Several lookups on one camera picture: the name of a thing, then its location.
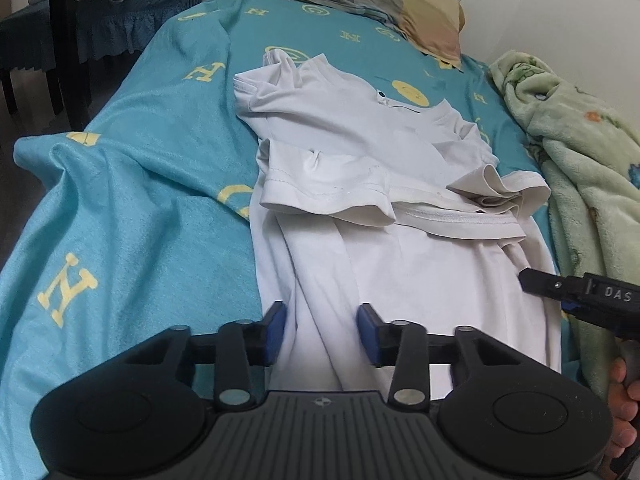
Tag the pale green fleece blanket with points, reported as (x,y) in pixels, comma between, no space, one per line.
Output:
(590,170)

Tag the person's right hand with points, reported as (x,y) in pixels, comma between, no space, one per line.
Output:
(627,410)

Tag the dark table with white apron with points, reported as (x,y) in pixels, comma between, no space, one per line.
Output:
(67,35)

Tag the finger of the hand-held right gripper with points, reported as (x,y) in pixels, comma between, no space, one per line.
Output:
(550,285)
(572,308)

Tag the teal bed sheet yellow print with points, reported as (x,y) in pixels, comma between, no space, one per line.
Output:
(150,160)

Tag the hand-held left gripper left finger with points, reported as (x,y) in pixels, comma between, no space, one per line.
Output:
(275,332)

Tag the white t-shirt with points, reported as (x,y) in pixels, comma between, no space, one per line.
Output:
(375,160)

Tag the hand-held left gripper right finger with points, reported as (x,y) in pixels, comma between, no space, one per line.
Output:
(369,335)

